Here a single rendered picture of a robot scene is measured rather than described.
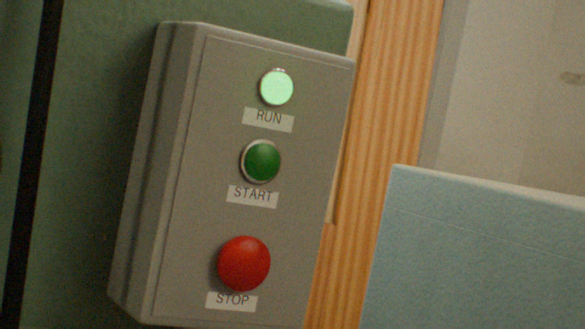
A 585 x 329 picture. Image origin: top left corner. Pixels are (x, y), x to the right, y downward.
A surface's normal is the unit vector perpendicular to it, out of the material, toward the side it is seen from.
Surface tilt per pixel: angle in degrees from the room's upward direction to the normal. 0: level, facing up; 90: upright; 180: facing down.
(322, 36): 90
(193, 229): 90
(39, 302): 90
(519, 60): 90
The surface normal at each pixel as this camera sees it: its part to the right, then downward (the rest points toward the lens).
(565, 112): -0.79, -0.13
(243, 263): 0.47, 0.14
